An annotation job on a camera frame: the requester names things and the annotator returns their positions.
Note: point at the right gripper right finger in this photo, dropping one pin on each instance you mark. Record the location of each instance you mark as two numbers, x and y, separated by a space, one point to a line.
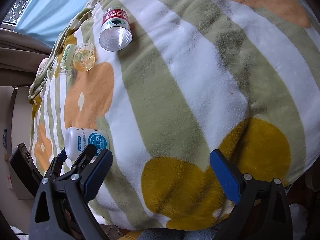
261 209

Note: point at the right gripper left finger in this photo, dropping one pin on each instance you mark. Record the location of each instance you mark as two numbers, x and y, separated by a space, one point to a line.
61 211

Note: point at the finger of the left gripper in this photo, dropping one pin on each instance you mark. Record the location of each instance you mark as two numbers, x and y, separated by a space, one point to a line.
23 165
81 162

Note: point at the white blue-label bottle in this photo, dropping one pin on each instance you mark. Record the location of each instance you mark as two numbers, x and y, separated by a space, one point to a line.
76 139

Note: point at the grey wooden headboard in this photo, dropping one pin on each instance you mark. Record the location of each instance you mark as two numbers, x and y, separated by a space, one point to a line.
16 201

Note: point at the clear green-label bottle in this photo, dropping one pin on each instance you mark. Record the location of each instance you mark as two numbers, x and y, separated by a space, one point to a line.
66 65

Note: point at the left brown curtain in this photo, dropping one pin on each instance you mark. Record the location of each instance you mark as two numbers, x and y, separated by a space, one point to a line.
20 57

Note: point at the clear red-label bottle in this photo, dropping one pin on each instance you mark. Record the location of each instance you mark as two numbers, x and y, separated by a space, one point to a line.
115 32

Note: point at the floral striped blanket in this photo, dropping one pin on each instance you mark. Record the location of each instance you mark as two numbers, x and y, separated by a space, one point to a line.
241 76

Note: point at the light blue cloth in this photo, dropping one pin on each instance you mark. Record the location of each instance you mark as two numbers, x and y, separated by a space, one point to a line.
44 20

